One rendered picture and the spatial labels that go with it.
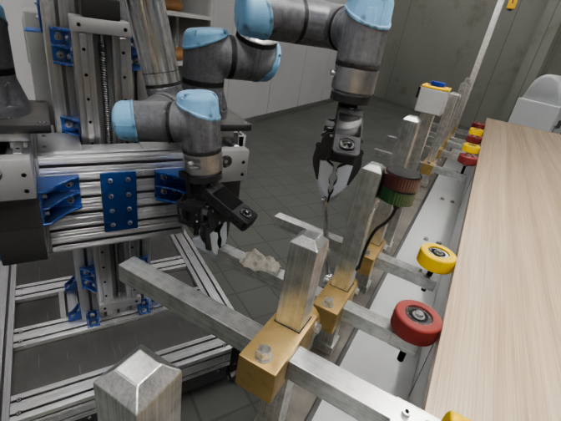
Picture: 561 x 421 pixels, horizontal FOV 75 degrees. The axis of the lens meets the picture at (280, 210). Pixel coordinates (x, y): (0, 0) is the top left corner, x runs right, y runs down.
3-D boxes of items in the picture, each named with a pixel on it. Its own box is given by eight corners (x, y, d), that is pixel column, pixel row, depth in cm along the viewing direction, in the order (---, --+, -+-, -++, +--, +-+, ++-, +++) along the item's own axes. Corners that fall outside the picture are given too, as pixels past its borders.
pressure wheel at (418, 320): (373, 362, 66) (391, 315, 61) (384, 336, 72) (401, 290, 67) (417, 386, 63) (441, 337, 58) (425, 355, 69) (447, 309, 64)
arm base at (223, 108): (169, 106, 110) (169, 71, 105) (216, 107, 117) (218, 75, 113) (184, 120, 99) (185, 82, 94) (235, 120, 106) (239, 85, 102)
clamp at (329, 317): (306, 322, 69) (311, 302, 67) (333, 286, 80) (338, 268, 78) (334, 337, 67) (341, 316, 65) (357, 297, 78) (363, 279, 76)
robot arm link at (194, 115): (178, 87, 70) (223, 88, 69) (184, 143, 75) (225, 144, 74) (164, 95, 63) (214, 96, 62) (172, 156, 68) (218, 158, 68)
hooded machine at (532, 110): (551, 159, 585) (591, 81, 530) (534, 161, 557) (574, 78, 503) (512, 145, 633) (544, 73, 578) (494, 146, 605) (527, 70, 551)
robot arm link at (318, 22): (288, -6, 67) (316, -4, 59) (339, 4, 72) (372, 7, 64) (281, 41, 71) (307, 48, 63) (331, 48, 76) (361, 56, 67)
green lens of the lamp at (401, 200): (373, 198, 61) (376, 186, 60) (382, 188, 65) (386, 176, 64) (409, 210, 58) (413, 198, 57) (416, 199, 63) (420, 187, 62)
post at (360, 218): (310, 362, 83) (362, 163, 61) (315, 352, 85) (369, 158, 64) (324, 370, 81) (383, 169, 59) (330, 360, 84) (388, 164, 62)
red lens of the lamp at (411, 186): (377, 185, 59) (381, 172, 58) (386, 174, 64) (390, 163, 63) (414, 196, 57) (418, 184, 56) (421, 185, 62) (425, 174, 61)
